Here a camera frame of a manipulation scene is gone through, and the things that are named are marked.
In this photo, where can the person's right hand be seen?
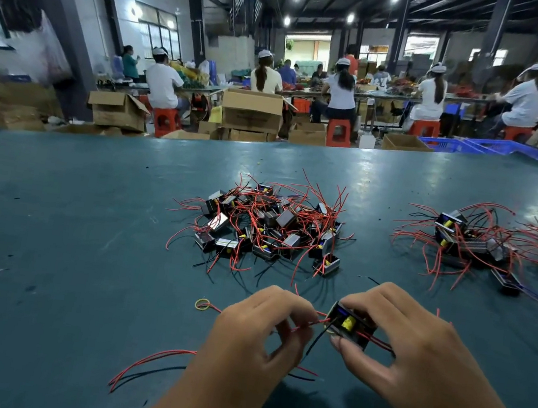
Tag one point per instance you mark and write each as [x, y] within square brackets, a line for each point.
[424, 378]

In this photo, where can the person's left hand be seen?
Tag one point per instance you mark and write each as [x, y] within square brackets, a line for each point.
[235, 371]

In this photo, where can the yellow rubber band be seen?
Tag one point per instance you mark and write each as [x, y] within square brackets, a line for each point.
[199, 303]

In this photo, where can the blue plastic crate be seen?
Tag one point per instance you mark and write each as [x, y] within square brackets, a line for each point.
[450, 145]
[516, 148]

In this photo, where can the shallow cardboard box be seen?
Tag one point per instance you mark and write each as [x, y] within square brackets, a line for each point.
[405, 143]

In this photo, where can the low cardboard box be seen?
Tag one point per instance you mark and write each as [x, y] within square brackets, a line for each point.
[308, 134]

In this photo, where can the large closed cardboard box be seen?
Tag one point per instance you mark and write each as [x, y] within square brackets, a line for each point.
[252, 111]

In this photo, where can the open cardboard box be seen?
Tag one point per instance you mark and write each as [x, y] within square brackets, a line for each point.
[118, 110]

